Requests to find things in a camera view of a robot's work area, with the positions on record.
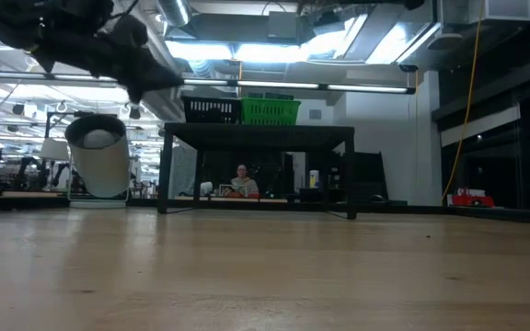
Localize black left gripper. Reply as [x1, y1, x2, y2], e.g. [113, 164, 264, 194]
[29, 0, 186, 106]

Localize black plastic basket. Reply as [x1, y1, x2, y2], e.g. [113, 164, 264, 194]
[180, 95, 243, 125]

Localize white cylindrical cup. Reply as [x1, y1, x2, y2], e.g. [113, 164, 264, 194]
[63, 113, 133, 209]

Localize green plastic basket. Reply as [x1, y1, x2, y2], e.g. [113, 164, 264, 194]
[239, 93, 303, 127]

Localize black table frame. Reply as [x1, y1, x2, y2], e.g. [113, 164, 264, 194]
[156, 122, 358, 221]

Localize white lampshade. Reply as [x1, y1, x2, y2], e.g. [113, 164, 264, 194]
[39, 137, 69, 162]

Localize long LED light bar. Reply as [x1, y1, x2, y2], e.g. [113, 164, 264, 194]
[0, 69, 417, 96]

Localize person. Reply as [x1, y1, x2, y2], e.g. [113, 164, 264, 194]
[229, 163, 261, 198]

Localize red box with white top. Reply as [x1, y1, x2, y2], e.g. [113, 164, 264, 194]
[446, 187, 496, 208]

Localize yellow extension cable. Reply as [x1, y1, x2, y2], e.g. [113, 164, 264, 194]
[442, 0, 485, 203]

